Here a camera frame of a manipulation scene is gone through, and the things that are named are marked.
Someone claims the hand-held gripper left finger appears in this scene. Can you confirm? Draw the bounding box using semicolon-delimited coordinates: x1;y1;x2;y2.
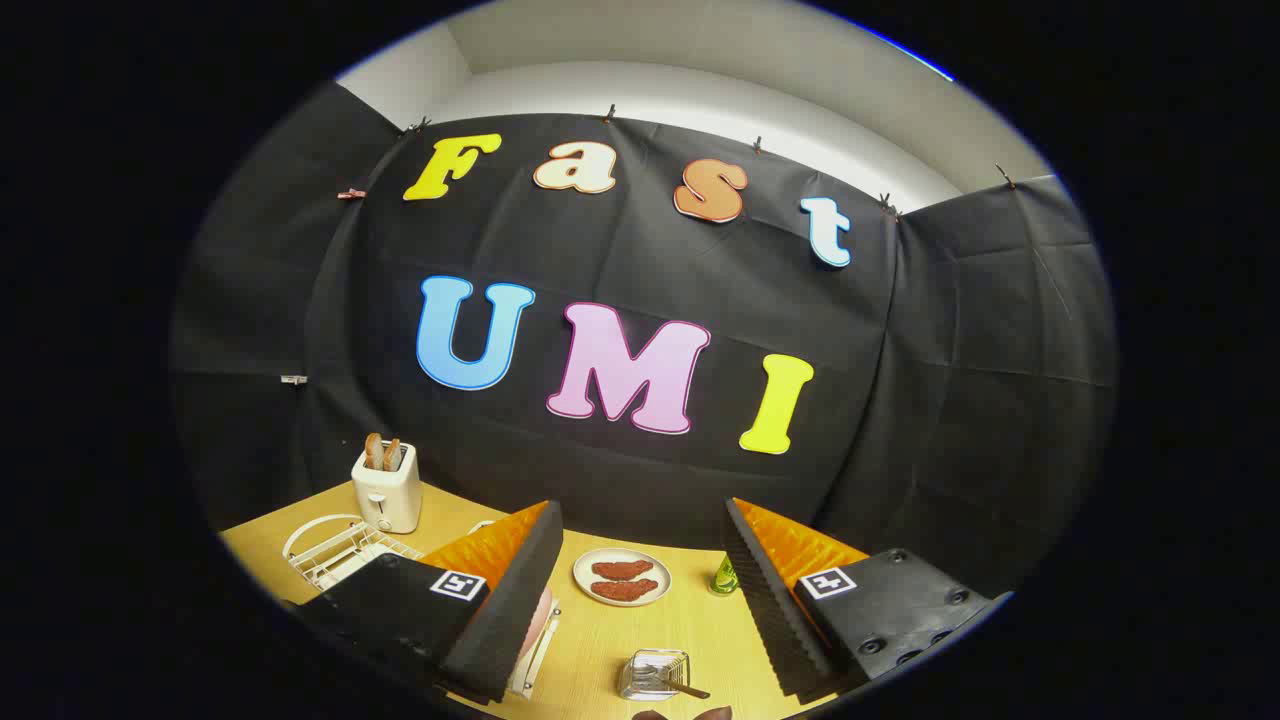
283;500;564;706

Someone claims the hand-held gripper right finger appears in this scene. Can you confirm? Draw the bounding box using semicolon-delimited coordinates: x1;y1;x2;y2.
722;497;1013;706

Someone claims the pink plate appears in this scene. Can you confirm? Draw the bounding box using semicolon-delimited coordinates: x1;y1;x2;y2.
520;588;553;661

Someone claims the wooden-handled metal spoon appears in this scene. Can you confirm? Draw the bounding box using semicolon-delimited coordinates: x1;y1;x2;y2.
645;662;711;700

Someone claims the metal wire basket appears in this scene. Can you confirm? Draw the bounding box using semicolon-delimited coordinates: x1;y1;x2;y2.
617;649;691;702

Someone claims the white wire dish rack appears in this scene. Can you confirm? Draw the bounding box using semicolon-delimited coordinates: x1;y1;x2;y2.
282;514;561;699

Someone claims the small white plate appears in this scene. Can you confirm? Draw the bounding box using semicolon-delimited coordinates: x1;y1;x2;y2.
572;547;673;608

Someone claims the white toaster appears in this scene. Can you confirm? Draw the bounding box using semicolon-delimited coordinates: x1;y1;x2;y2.
351;441;422;535

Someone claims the black backdrop cloth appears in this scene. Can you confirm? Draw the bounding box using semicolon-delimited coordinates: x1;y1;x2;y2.
168;82;1119;601

